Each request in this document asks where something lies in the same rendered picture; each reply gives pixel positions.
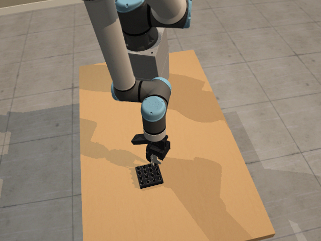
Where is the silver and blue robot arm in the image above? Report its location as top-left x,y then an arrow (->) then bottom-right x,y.
82,0 -> 192,145

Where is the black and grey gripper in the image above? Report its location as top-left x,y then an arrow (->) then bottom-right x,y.
146,135 -> 171,165

